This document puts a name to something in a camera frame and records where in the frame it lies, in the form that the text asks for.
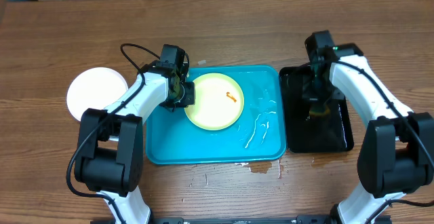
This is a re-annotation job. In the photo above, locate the green and yellow sponge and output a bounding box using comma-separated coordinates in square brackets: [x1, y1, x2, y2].
[309, 103, 330, 117]

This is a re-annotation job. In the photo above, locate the yellow-green plate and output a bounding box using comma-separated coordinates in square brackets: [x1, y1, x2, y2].
[184, 73, 244, 130]

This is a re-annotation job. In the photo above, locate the white plate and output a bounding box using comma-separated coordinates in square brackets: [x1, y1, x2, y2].
[66, 67, 128, 122]

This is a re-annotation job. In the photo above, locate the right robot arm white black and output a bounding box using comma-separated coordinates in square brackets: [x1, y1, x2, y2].
[302, 31, 433, 223]

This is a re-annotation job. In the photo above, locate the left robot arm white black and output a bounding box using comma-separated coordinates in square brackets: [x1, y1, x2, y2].
[66, 44, 195, 223]

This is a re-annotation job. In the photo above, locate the black plastic tray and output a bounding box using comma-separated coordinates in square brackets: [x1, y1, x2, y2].
[279, 67, 354, 153]

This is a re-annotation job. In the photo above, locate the blue plastic tray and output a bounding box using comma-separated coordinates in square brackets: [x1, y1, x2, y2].
[145, 65, 286, 165]

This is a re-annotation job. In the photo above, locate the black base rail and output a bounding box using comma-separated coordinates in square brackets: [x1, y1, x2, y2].
[90, 213, 393, 224]

